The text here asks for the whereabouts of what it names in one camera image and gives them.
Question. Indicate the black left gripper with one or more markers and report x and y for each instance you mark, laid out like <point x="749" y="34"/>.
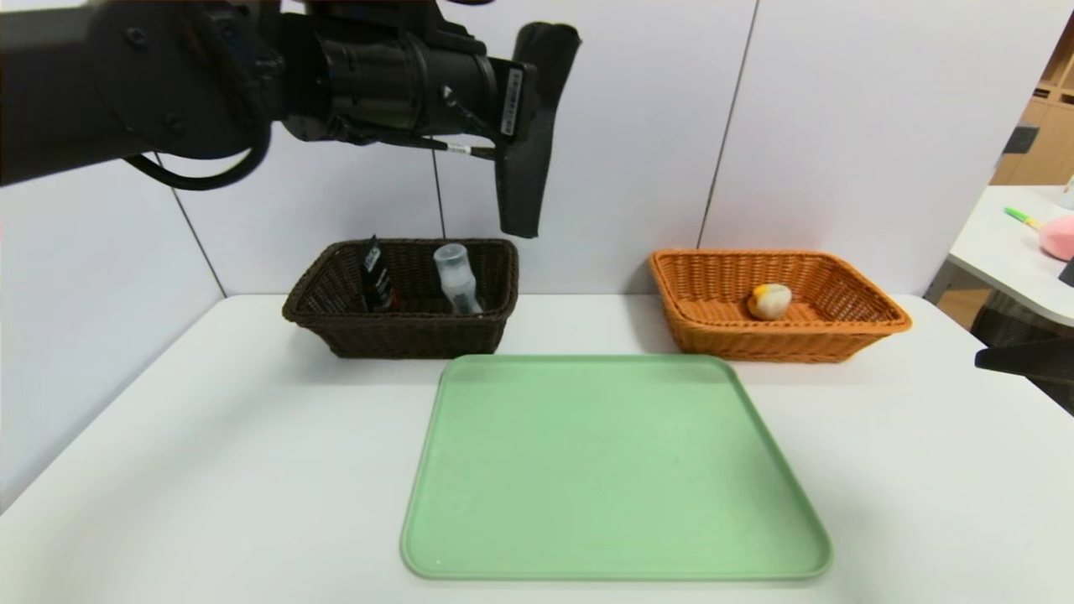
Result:
<point x="514" y="102"/>

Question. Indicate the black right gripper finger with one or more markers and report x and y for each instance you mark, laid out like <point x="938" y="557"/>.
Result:
<point x="1032" y="361"/>

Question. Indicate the black glasses case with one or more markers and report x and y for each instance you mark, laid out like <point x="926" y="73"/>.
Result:
<point x="524" y="184"/>

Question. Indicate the translucent bottle with dark cap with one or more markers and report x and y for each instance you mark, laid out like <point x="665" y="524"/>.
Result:
<point x="457" y="281"/>

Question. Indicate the dark cosmetic tube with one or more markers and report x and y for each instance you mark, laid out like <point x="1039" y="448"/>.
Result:
<point x="376" y="281"/>

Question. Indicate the round yellow-orange toy bun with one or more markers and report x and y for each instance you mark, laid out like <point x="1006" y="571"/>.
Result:
<point x="770" y="302"/>

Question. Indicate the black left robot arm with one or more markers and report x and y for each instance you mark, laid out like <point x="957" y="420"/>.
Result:
<point x="168" y="75"/>

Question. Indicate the orange wicker basket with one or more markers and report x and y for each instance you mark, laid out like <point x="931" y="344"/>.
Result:
<point x="780" y="335"/>

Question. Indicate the dark brown wicker basket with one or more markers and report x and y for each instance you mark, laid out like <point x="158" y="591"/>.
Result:
<point x="403" y="331"/>

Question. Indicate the dark box on side table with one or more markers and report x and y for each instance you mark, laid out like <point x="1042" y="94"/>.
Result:
<point x="1068" y="273"/>

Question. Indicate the white side table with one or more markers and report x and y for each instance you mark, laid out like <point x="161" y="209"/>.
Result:
<point x="998" y="243"/>

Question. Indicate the pink round object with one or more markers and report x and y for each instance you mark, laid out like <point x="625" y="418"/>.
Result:
<point x="1059" y="239"/>

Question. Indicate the green marker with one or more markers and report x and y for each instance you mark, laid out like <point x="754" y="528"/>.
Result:
<point x="1022" y="219"/>

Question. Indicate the wooden shelf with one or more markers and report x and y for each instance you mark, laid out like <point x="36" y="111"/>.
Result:
<point x="1049" y="143"/>

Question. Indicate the grey sign on shelf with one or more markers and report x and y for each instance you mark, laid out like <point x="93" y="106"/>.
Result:
<point x="1016" y="141"/>

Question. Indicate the light green plastic tray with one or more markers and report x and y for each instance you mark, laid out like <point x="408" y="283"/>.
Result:
<point x="604" y="470"/>

